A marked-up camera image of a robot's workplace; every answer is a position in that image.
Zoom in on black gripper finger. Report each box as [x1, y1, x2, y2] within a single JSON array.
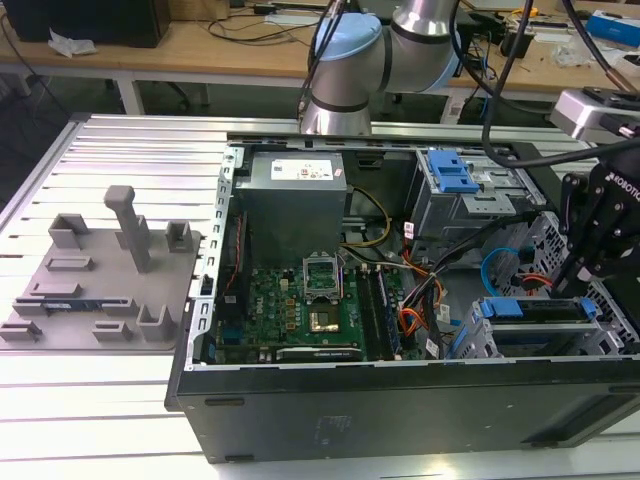
[[574, 209, 640, 282], [551, 172, 587, 297]]

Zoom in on red orange disk wire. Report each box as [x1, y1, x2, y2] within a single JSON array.
[[517, 272, 555, 292]]

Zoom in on hard disk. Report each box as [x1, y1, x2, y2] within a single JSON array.
[[477, 295, 604, 346]]

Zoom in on grey perforated disk bay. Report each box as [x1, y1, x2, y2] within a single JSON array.
[[447, 209, 640, 359]]

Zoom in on grey metal drive bay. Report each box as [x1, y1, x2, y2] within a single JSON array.
[[403, 147, 546, 251]]

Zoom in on blue plastic bay latch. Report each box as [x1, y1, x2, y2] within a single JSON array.
[[427, 149, 482, 195]]

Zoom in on blue cardboard box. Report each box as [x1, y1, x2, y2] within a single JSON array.
[[584, 9, 640, 45]]

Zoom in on small black box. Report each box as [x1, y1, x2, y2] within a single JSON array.
[[499, 24, 535, 59]]

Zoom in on metal CPU socket cover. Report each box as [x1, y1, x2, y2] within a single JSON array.
[[302, 253, 342, 306]]

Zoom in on CPU in socket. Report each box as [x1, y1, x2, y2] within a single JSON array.
[[308, 309, 342, 335]]

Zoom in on grey power supply unit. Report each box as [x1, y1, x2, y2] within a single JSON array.
[[233, 151, 349, 261]]

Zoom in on black graphics card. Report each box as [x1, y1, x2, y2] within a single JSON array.
[[274, 344, 365, 365]]

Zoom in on black open PC case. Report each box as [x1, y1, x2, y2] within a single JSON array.
[[164, 130, 640, 464]]

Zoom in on green motherboard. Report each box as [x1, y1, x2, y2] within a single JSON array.
[[214, 264, 436, 364]]

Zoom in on wooden desk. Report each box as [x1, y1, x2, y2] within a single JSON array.
[[0, 0, 640, 116]]

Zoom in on grey parts rack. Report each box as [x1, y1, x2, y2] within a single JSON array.
[[0, 184, 207, 354]]

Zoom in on RAM stick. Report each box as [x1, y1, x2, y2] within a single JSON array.
[[39, 298, 104, 312]]

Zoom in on large black box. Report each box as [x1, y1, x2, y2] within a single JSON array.
[[2, 0, 171, 50]]

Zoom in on white plastic bag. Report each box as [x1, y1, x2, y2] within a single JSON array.
[[47, 28, 97, 57]]

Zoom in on thick black cable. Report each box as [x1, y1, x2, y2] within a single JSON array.
[[562, 0, 639, 95], [480, 0, 640, 169]]

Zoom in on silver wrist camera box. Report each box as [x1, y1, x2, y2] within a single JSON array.
[[549, 87, 640, 144]]

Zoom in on blue disk wire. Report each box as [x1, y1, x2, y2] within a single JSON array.
[[480, 247, 524, 304]]

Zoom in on black wire bundle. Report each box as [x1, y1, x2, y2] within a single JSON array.
[[399, 212, 531, 361]]

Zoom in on yellow and black wire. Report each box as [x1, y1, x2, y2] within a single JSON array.
[[338, 186, 392, 250]]

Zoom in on thin red wire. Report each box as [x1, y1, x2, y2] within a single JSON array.
[[223, 212, 250, 296]]

